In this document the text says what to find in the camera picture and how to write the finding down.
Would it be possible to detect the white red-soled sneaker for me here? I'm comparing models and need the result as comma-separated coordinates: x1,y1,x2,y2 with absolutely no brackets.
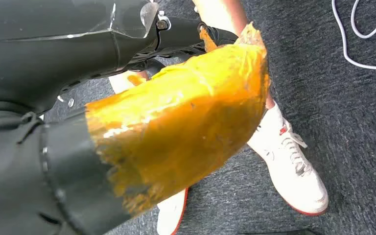
156,188,189,235
246,100,329,217

